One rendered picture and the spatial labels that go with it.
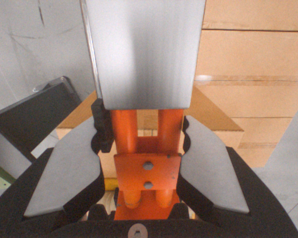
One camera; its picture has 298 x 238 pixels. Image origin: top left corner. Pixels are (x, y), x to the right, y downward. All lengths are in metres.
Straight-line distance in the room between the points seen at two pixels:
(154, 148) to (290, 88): 0.88
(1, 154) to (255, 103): 1.19
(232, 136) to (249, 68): 0.49
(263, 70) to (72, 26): 1.21
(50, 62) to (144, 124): 1.19
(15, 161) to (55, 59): 0.83
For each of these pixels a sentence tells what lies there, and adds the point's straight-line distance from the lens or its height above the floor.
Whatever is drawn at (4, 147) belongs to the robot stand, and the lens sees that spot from 0.80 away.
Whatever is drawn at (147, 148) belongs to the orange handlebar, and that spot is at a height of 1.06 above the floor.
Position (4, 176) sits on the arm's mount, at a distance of 0.92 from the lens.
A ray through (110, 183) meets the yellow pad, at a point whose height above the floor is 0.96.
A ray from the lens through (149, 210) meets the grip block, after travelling 0.20.
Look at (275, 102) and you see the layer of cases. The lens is 0.96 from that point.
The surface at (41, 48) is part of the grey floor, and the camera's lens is 1.42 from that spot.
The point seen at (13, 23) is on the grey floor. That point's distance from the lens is 1.50.
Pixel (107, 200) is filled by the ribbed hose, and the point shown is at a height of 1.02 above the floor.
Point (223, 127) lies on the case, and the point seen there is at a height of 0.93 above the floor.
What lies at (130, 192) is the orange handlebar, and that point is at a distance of 0.18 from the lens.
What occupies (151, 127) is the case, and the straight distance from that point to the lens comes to 0.29.
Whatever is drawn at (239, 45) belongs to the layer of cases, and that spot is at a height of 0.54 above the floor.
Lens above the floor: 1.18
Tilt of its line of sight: 60 degrees down
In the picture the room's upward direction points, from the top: 177 degrees clockwise
